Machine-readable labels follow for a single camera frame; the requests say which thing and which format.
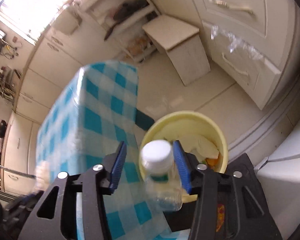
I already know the large white paper towel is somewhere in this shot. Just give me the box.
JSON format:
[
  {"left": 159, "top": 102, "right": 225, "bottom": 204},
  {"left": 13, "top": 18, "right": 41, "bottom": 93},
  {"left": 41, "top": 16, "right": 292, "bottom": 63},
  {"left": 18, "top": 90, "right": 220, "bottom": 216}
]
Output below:
[{"left": 163, "top": 132, "right": 220, "bottom": 160}]

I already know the white corner shelf rack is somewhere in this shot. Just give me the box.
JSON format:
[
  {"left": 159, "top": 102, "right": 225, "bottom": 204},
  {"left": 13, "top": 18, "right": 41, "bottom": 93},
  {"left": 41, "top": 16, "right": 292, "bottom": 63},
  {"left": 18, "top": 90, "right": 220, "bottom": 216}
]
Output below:
[{"left": 79, "top": 0, "right": 160, "bottom": 62}]

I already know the yellow plastic trash bin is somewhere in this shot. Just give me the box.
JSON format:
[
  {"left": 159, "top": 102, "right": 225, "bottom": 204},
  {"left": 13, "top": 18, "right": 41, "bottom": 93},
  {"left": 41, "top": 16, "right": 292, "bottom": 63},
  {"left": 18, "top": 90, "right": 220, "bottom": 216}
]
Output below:
[{"left": 139, "top": 111, "right": 228, "bottom": 211}]

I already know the orange peel pile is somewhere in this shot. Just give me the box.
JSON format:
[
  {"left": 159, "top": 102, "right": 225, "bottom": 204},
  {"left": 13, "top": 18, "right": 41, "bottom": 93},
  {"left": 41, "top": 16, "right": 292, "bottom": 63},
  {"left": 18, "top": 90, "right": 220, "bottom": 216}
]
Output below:
[{"left": 204, "top": 152, "right": 223, "bottom": 172}]

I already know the black kettle on counter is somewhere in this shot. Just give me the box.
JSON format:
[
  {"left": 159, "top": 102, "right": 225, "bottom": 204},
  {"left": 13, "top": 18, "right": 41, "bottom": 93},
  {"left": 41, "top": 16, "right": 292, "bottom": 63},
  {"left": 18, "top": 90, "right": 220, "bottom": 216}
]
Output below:
[{"left": 0, "top": 120, "right": 7, "bottom": 139}]

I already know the black wok pan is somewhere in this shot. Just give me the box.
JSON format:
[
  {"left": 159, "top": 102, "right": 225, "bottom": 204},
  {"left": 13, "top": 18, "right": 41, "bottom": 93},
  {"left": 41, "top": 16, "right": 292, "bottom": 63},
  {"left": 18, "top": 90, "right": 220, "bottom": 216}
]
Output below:
[{"left": 104, "top": 0, "right": 149, "bottom": 41}]

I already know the clear plastic bottle green label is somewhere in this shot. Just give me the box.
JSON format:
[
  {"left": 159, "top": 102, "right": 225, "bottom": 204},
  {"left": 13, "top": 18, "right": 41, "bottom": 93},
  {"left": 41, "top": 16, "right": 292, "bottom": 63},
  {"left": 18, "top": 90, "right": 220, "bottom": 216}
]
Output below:
[{"left": 140, "top": 140, "right": 183, "bottom": 212}]

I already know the small beige wooden stool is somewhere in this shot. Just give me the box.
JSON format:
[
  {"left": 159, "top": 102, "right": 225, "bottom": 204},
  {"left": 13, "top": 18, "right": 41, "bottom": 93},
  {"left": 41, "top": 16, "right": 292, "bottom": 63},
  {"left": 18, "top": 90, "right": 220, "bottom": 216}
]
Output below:
[{"left": 142, "top": 15, "right": 211, "bottom": 86}]

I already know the blue white checkered tablecloth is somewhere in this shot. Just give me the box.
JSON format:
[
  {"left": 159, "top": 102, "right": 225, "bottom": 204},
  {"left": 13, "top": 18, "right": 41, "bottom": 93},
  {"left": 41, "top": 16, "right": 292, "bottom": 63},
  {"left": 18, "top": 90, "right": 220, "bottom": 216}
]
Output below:
[{"left": 34, "top": 60, "right": 191, "bottom": 240}]

